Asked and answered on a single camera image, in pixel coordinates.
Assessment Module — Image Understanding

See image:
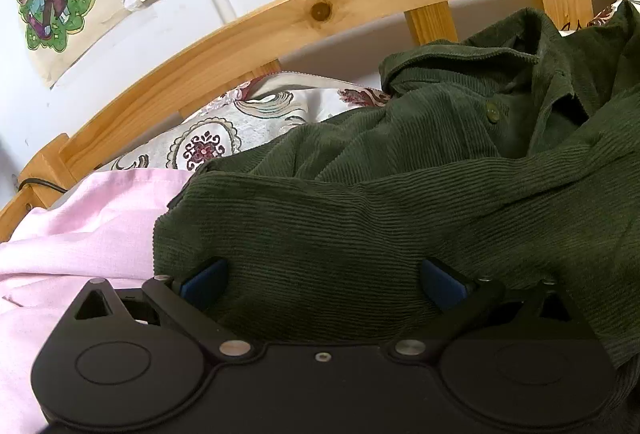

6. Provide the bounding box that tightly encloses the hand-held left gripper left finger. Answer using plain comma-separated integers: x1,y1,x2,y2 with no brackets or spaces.
74,256,253,360

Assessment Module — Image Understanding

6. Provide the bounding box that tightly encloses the green corduroy jacket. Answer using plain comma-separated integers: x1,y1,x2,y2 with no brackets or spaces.
152,1,640,370

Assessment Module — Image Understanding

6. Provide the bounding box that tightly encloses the black cable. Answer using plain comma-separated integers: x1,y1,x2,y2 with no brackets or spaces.
17,178,68,194

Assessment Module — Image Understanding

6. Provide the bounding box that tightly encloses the wooden bed frame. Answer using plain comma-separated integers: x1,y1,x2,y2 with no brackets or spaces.
0,0,640,245

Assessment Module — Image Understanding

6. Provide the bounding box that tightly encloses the pink bed sheet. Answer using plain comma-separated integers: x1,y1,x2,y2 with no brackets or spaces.
0,168,211,434

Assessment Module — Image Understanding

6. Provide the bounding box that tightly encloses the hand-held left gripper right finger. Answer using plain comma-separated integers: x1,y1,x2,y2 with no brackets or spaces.
387,256,573,359

